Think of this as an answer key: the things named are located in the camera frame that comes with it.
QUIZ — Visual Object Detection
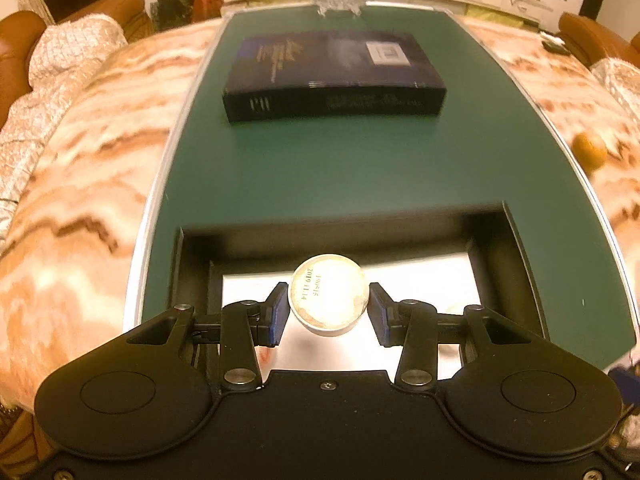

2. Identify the round cream tin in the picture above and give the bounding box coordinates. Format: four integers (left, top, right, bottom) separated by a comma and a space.
288, 254, 370, 337

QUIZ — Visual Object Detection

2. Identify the orange fruit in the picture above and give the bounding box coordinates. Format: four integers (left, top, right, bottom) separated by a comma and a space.
570, 131, 608, 174

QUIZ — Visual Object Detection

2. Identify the dark blue box lid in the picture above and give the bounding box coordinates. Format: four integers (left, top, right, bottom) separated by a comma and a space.
222, 30, 447, 122

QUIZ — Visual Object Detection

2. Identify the black remote control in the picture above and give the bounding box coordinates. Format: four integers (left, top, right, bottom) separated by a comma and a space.
541, 40, 572, 56

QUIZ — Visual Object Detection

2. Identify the red plastic bag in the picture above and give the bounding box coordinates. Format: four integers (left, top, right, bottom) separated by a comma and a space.
191, 0, 224, 23

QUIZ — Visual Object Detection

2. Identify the white lace cover right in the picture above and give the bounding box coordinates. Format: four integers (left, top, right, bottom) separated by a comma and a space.
590, 58, 640, 125

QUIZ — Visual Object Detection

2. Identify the brown leather armchair right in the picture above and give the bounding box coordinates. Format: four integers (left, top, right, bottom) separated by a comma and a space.
559, 12, 640, 67

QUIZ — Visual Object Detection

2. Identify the brown leather sofa left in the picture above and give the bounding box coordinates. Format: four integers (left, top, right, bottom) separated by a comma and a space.
1, 0, 153, 126

